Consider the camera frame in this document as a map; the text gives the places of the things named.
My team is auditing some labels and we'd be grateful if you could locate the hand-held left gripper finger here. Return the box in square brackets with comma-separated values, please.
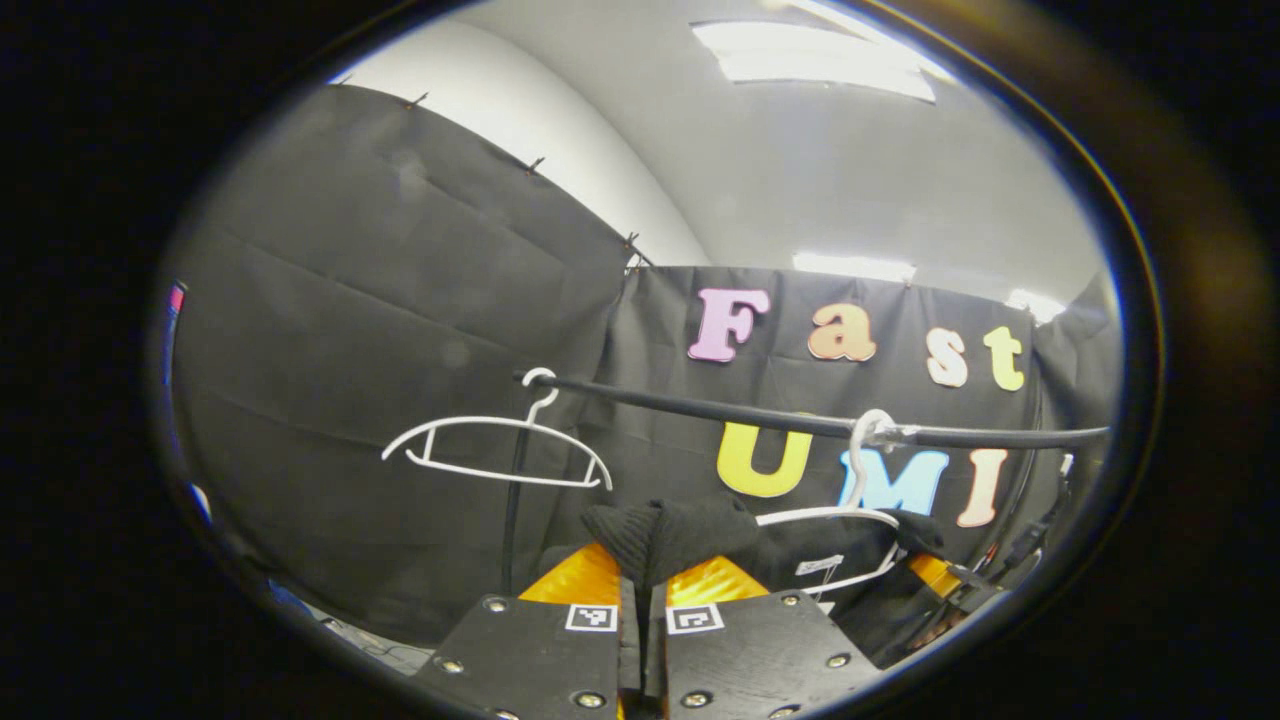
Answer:
[413, 544, 643, 720]
[644, 555, 888, 720]

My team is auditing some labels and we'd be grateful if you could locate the black jacket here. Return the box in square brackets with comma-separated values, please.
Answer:
[580, 495, 963, 663]

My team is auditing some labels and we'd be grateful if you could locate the white hanger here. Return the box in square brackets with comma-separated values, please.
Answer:
[381, 366, 614, 492]
[754, 408, 903, 597]

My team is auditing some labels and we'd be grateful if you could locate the black metal clothes rack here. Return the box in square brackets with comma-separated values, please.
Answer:
[499, 368, 1111, 601]

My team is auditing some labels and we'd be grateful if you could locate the black backdrop cloth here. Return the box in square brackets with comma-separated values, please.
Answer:
[163, 84, 1123, 651]

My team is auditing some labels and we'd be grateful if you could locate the large ceiling light panel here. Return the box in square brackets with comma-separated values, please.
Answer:
[692, 18, 953, 103]

